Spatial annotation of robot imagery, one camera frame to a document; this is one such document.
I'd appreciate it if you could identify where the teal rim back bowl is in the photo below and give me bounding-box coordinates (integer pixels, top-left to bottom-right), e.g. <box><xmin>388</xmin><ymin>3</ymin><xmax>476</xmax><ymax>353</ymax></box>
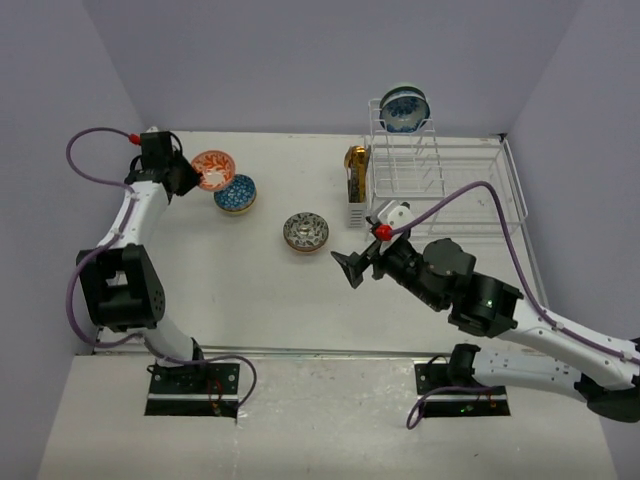
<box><xmin>383</xmin><ymin>82</ymin><xmax>425</xmax><ymax>98</ymax></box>

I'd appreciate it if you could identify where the blue triangle pattern bowl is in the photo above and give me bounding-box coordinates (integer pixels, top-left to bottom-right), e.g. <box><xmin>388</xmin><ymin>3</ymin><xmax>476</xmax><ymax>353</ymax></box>
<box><xmin>213</xmin><ymin>174</ymin><xmax>257</xmax><ymax>208</ymax></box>

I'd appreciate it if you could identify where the aluminium table edge rail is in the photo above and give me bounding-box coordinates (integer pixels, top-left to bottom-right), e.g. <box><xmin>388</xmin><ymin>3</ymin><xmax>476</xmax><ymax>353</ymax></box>
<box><xmin>92</xmin><ymin>130</ymin><xmax>161</xmax><ymax>354</ymax></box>

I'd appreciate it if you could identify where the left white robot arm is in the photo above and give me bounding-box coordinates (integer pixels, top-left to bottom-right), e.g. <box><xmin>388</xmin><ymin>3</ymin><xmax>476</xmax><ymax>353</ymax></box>
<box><xmin>70</xmin><ymin>131</ymin><xmax>208</xmax><ymax>394</ymax></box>

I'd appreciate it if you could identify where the blue floral bowl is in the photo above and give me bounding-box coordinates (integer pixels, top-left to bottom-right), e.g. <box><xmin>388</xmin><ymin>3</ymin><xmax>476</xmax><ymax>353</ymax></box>
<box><xmin>379</xmin><ymin>92</ymin><xmax>431</xmax><ymax>133</ymax></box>

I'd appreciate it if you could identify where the pink rim bowl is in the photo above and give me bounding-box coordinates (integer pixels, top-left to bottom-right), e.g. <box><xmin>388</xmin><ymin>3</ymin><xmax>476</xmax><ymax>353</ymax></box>
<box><xmin>191</xmin><ymin>150</ymin><xmax>236</xmax><ymax>192</ymax></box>

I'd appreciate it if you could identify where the white perforated cutlery holder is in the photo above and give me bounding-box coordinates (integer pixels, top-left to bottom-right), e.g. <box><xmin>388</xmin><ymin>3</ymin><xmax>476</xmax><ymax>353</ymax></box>
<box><xmin>347</xmin><ymin>170</ymin><xmax>368</xmax><ymax>229</ymax></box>

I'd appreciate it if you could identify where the gold utensil in holder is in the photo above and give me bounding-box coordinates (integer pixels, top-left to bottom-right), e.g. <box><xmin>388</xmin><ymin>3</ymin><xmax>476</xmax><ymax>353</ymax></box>
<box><xmin>344</xmin><ymin>146</ymin><xmax>369</xmax><ymax>203</ymax></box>

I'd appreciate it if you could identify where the white wire dish rack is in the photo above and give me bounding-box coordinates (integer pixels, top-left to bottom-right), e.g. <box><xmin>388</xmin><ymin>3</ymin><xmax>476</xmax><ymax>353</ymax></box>
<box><xmin>366</xmin><ymin>99</ymin><xmax>528</xmax><ymax>240</ymax></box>

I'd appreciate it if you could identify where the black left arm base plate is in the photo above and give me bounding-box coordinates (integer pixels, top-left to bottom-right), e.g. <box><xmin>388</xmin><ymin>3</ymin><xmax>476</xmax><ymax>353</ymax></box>
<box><xmin>144</xmin><ymin>362</ymin><xmax>240</xmax><ymax>419</ymax></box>

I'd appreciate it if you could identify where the dark rim bowl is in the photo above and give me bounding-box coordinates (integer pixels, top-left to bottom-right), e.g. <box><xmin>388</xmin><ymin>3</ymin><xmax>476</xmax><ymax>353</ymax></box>
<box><xmin>283</xmin><ymin>212</ymin><xmax>330</xmax><ymax>245</ymax></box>

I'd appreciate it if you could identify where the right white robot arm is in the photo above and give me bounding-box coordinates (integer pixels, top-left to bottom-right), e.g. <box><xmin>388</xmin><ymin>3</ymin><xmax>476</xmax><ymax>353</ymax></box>
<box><xmin>331</xmin><ymin>233</ymin><xmax>639</xmax><ymax>429</ymax></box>

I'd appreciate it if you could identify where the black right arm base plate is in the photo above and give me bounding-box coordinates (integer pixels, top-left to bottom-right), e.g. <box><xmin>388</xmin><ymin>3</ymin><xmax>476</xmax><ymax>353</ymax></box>
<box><xmin>412</xmin><ymin>356</ymin><xmax>511</xmax><ymax>420</ymax></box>

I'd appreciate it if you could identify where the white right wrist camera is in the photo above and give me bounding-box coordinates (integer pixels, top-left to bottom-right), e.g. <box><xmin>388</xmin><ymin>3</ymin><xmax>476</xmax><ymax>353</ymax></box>
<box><xmin>371</xmin><ymin>200</ymin><xmax>415</xmax><ymax>244</ymax></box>

